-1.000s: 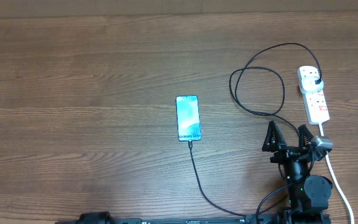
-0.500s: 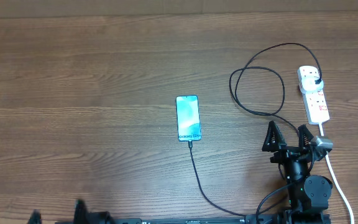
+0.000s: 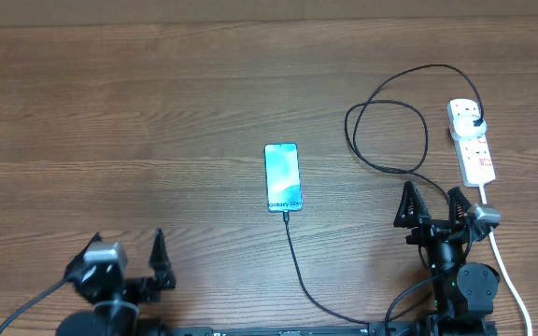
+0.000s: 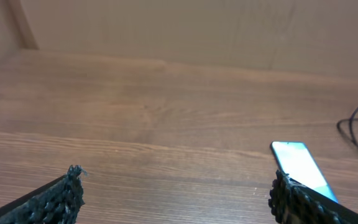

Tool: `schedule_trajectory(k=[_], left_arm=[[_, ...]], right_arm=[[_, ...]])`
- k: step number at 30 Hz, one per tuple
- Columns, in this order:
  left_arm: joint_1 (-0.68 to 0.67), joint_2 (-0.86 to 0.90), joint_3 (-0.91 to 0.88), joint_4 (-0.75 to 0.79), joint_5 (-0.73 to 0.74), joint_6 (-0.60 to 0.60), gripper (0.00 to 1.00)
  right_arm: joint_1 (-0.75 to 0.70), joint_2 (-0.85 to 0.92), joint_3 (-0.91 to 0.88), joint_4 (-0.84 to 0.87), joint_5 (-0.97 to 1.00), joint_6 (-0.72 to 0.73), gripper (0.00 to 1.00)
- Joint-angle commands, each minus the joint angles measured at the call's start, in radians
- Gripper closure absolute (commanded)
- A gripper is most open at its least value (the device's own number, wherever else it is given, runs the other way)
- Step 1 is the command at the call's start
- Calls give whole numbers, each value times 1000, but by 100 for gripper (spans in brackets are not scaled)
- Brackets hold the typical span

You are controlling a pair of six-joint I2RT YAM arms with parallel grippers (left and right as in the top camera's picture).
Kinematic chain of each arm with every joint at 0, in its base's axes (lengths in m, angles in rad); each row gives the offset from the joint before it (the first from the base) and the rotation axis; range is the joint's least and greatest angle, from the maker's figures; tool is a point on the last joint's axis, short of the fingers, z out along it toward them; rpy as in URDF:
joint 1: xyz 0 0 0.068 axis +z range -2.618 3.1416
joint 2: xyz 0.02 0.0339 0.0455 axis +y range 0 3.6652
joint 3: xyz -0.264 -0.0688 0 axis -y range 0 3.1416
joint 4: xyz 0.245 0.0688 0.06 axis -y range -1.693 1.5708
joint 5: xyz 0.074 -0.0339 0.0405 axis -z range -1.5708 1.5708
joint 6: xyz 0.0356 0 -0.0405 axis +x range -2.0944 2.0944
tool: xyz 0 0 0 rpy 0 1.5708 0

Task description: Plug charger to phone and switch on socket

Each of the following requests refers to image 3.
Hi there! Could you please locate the white power strip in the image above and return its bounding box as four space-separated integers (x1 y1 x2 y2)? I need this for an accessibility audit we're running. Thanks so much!
446 99 496 187

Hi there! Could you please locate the black USB charging cable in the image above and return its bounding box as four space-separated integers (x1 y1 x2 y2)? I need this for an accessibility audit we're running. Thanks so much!
281 63 487 325

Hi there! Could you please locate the Galaxy smartphone blue screen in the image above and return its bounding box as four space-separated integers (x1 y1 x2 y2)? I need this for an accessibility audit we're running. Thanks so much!
264 143 304 213

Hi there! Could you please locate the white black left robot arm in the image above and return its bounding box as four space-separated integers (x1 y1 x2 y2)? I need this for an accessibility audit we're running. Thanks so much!
0 230 177 336

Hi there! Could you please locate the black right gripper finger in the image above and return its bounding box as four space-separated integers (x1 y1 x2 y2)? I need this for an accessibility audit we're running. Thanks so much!
447 187 472 222
393 181 431 229

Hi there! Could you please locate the brown cardboard backdrop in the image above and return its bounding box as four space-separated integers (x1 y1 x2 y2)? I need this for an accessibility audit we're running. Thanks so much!
0 0 538 27

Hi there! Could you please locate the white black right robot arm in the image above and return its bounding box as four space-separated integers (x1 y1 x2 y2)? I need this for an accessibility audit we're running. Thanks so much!
383 181 501 336

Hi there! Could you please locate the white power strip cord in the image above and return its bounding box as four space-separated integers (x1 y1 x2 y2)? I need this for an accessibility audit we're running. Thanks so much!
477 184 534 336

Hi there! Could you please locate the white charger plug adapter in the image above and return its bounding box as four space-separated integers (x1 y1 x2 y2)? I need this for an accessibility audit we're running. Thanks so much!
450 115 488 141

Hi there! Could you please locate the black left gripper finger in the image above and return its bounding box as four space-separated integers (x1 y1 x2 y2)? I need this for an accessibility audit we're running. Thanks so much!
64 232 102 282
149 229 177 289

